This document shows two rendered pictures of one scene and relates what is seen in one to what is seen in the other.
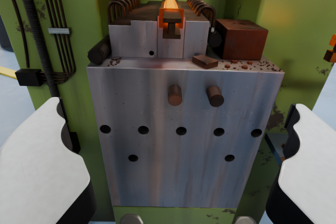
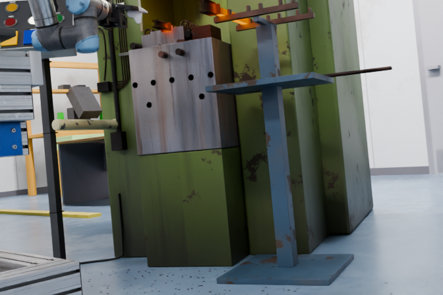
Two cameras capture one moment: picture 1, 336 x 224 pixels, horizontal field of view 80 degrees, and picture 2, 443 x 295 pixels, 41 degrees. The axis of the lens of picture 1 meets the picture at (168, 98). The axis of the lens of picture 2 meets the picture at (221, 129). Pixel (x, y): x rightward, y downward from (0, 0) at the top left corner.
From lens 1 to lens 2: 217 cm
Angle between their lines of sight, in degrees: 38
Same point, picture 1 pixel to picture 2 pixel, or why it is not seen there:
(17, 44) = (101, 67)
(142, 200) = (156, 145)
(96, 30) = not seen: hidden behind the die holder
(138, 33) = (153, 37)
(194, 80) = (173, 48)
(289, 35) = (250, 33)
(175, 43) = (170, 38)
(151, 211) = (163, 159)
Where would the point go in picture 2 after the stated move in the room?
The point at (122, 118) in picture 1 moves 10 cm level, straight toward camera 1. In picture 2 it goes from (143, 76) to (136, 74)
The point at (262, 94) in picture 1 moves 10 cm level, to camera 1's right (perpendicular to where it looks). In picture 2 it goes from (205, 50) to (228, 46)
